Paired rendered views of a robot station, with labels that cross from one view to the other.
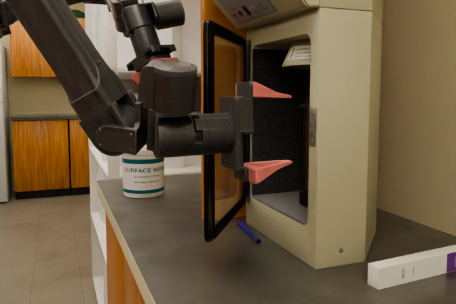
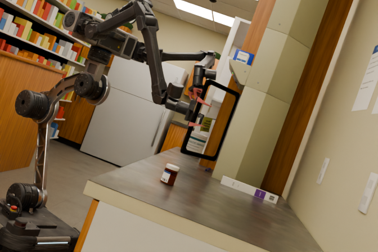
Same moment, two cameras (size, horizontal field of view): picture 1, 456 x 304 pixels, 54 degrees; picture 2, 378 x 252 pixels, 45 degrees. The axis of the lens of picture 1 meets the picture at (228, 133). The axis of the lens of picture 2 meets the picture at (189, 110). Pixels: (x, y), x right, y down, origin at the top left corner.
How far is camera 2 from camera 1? 1.59 m
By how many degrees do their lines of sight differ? 27
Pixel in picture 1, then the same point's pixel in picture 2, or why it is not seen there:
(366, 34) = (261, 100)
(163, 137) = (167, 102)
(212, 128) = (181, 105)
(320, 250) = (215, 171)
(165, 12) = (208, 73)
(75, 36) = (158, 70)
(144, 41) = (196, 81)
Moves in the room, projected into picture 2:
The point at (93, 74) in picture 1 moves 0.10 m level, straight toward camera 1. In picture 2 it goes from (158, 80) to (153, 77)
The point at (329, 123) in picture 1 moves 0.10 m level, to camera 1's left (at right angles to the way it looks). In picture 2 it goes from (234, 126) to (216, 120)
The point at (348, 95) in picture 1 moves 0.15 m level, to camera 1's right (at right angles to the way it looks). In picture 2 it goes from (246, 119) to (275, 130)
